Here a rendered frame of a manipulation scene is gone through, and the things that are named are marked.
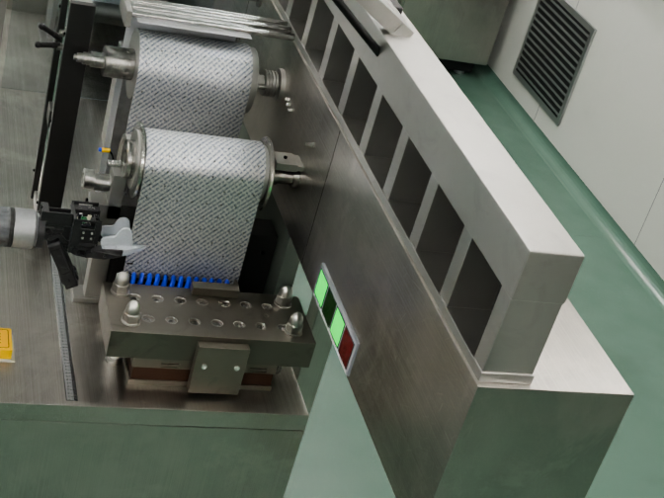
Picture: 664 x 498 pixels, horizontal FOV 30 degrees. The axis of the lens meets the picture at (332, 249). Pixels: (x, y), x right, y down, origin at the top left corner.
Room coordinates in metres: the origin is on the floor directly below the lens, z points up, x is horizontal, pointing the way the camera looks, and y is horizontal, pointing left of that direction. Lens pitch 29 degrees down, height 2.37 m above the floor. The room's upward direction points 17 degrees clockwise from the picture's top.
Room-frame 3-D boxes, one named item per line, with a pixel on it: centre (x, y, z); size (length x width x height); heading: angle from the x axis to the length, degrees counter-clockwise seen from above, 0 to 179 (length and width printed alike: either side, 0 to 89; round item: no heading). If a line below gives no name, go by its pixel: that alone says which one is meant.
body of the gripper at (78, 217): (2.01, 0.49, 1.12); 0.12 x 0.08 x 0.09; 113
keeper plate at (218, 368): (1.92, 0.14, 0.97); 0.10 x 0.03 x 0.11; 113
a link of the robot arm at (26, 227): (1.98, 0.57, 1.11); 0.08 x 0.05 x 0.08; 23
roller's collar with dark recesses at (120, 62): (2.33, 0.53, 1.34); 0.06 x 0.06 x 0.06; 23
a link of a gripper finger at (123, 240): (2.03, 0.39, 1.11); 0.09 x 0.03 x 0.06; 112
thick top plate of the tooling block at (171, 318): (2.00, 0.19, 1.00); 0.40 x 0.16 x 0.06; 113
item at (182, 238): (2.10, 0.27, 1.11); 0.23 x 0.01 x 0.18; 113
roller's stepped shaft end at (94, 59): (2.30, 0.58, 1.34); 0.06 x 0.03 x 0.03; 113
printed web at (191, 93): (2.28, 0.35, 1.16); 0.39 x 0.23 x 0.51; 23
